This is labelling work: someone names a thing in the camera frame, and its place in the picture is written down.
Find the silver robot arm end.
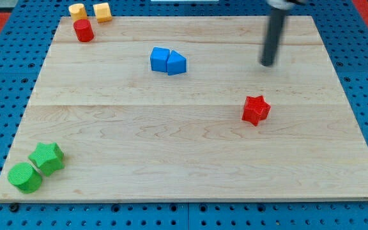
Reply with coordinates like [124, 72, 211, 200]
[266, 0, 307, 10]

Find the blue cube block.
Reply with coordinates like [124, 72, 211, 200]
[150, 47, 170, 72]

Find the red star block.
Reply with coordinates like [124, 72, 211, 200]
[241, 95, 271, 127]

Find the yellow cube block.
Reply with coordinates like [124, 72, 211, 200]
[93, 3, 112, 23]

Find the green star block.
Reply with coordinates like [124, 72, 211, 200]
[28, 142, 65, 176]

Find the light wooden board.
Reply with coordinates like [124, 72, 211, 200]
[0, 16, 368, 203]

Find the blue triangular prism block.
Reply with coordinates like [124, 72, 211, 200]
[167, 50, 187, 75]

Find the red cylinder block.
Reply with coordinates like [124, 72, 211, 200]
[73, 19, 95, 42]

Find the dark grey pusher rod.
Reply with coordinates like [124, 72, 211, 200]
[260, 7, 289, 67]

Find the yellow rounded block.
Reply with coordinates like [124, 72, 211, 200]
[68, 3, 88, 22]

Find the green cylinder block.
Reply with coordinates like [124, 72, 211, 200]
[8, 162, 42, 194]

